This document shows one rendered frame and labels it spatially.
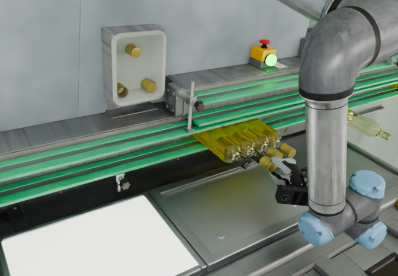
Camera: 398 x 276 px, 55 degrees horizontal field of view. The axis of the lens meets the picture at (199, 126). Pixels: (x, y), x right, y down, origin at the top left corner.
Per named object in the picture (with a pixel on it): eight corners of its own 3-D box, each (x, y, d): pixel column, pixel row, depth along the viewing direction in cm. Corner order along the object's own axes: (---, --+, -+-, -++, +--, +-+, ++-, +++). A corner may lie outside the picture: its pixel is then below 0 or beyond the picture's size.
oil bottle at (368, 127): (333, 118, 180) (382, 144, 161) (336, 108, 178) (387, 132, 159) (340, 116, 183) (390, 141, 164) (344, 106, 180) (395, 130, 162)
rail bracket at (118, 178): (103, 179, 122) (119, 203, 112) (102, 160, 118) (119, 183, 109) (115, 175, 124) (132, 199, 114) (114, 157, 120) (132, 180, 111)
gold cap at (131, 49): (125, 43, 117) (131, 47, 114) (135, 42, 119) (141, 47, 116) (124, 54, 119) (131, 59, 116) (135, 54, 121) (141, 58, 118)
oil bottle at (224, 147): (191, 135, 134) (228, 167, 119) (192, 121, 132) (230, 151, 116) (205, 132, 137) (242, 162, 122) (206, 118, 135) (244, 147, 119)
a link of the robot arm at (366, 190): (361, 202, 81) (354, 237, 87) (395, 180, 85) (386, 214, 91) (331, 182, 86) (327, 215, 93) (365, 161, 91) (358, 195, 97)
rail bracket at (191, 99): (173, 122, 126) (193, 140, 117) (176, 74, 119) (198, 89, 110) (181, 121, 128) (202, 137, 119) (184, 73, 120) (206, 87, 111)
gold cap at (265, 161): (257, 166, 118) (267, 174, 115) (259, 156, 116) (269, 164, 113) (266, 163, 120) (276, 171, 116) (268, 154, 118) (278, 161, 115)
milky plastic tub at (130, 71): (103, 96, 123) (114, 108, 117) (100, 26, 112) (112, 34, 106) (152, 89, 132) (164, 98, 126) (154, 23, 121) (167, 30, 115)
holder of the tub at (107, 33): (104, 111, 126) (114, 121, 120) (100, 27, 113) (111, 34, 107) (151, 102, 135) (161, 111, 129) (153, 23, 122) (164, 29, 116)
